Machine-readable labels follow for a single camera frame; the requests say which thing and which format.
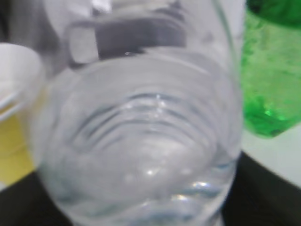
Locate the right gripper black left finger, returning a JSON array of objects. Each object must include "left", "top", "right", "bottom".
[{"left": 0, "top": 172, "right": 72, "bottom": 226}]

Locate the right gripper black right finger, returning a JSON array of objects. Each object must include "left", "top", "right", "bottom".
[{"left": 222, "top": 153, "right": 301, "bottom": 226}]

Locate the clear water bottle green label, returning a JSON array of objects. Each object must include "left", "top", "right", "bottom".
[{"left": 31, "top": 0, "right": 245, "bottom": 226}]

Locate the yellow paper cup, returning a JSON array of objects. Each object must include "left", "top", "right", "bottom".
[{"left": 0, "top": 42, "right": 45, "bottom": 190}]

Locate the green soda bottle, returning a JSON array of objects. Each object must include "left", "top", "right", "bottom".
[{"left": 241, "top": 0, "right": 301, "bottom": 137}]

